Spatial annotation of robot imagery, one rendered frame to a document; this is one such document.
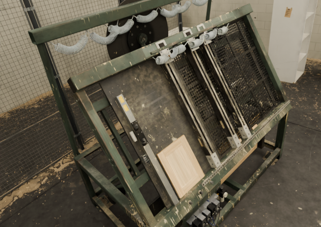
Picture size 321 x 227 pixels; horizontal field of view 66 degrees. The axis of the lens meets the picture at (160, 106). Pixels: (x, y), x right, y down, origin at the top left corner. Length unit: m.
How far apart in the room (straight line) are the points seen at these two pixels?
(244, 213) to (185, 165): 1.23
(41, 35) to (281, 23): 4.33
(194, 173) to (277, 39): 3.85
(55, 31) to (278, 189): 2.91
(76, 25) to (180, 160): 1.38
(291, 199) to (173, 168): 1.71
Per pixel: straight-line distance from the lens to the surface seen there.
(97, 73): 1.77
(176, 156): 2.08
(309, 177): 3.68
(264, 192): 3.37
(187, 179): 2.15
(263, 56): 3.15
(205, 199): 2.26
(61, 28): 2.15
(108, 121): 1.89
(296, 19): 5.30
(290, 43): 5.44
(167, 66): 2.09
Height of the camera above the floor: 2.56
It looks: 31 degrees down
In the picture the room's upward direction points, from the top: 8 degrees counter-clockwise
